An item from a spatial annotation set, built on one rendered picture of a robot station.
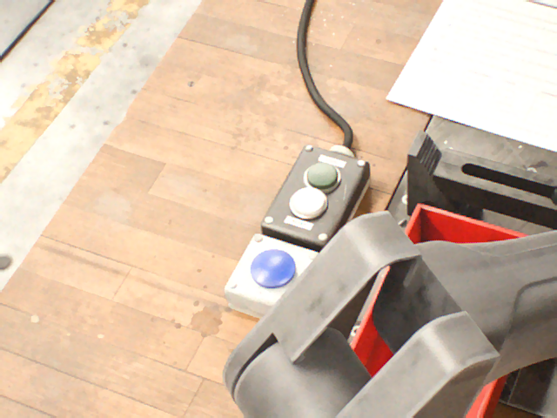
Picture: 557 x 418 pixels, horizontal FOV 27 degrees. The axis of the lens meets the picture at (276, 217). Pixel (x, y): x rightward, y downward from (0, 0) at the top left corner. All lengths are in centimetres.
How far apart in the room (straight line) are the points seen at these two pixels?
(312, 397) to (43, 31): 222
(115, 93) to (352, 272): 202
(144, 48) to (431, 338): 214
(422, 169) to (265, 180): 17
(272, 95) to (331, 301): 70
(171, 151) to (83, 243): 13
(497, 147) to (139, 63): 151
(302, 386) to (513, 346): 10
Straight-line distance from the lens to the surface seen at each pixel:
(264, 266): 103
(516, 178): 105
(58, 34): 269
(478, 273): 54
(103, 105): 251
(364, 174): 110
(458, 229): 104
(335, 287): 53
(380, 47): 126
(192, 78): 125
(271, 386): 55
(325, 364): 55
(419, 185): 106
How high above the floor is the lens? 178
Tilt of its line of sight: 52 degrees down
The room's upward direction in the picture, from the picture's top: 8 degrees counter-clockwise
